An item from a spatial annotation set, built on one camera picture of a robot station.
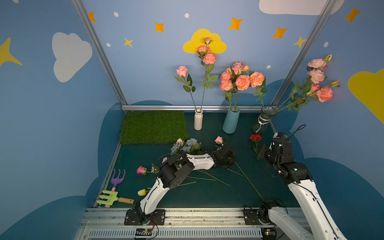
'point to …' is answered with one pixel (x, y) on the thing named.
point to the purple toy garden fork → (115, 181)
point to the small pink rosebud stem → (219, 141)
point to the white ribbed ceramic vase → (198, 119)
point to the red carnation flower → (255, 137)
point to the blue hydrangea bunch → (191, 146)
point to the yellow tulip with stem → (143, 192)
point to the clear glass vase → (267, 112)
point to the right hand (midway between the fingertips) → (265, 145)
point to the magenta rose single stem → (141, 170)
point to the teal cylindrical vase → (231, 119)
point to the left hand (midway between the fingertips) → (238, 157)
